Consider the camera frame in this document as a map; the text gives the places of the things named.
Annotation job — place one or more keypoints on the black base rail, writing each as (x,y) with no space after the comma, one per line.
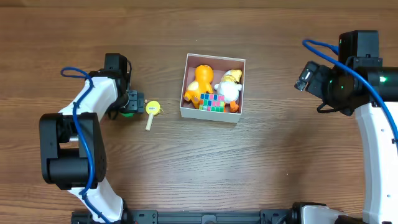
(258,217)

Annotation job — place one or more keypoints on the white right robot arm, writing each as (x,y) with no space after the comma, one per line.
(369,92)

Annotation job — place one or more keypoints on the yellow wooden rattle drum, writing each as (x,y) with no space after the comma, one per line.
(152,108)

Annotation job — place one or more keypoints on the white cardboard box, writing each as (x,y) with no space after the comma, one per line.
(220,66)

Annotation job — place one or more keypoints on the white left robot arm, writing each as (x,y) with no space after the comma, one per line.
(72,150)

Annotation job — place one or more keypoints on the white plush duck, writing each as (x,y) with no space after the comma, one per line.
(230,87)

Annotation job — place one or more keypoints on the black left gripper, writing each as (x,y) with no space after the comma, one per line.
(137,102)

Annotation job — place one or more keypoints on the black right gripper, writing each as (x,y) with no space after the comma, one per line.
(315,80)

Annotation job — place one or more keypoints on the green round toy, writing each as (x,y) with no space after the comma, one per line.
(128,115)

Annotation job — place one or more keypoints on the colourful puzzle cube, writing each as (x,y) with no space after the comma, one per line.
(212,102)

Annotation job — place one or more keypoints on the orange dinosaur toy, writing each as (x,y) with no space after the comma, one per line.
(202,84)

